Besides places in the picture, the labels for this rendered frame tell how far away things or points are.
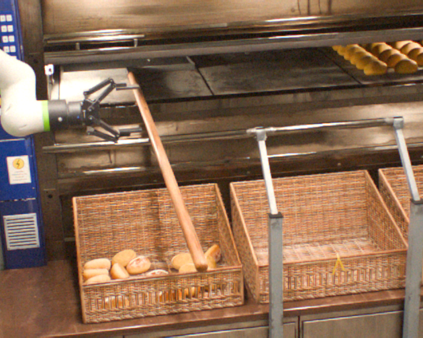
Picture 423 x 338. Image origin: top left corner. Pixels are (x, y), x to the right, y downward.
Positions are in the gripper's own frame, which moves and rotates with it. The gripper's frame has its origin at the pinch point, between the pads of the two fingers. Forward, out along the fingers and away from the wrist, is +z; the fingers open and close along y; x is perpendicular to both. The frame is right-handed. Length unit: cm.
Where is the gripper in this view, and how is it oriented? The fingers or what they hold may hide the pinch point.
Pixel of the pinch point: (136, 108)
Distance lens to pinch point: 259.1
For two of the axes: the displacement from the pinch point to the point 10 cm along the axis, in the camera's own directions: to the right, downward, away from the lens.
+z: 9.8, -0.9, 1.5
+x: 1.7, 3.4, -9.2
